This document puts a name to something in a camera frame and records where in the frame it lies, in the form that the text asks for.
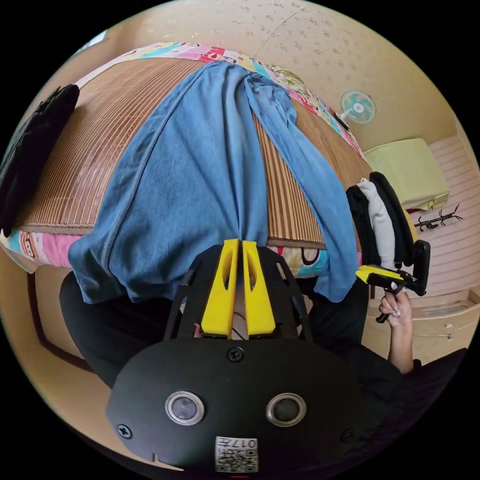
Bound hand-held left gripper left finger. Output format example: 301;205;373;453
200;238;240;336

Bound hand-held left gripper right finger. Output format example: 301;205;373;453
241;240;279;337

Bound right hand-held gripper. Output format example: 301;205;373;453
355;264;418;324

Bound blue jeans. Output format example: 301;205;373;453
68;61;359;304

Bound person's right forearm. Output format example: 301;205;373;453
387;324;416;375

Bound person's right hand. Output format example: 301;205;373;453
378;281;414;330

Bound black coat rack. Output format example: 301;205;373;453
413;203;464;232

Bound beige drawer cabinet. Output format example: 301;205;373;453
365;286;480;362

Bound person's body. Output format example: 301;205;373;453
58;271;470;425

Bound yellow cloth covered cabinet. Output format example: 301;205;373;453
363;137;451;211

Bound teal fan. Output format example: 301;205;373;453
334;89;377;131

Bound bed with woven mat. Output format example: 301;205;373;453
0;41;373;281

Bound black garment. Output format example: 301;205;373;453
0;84;81;238

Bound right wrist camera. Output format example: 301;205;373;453
413;239;432;297

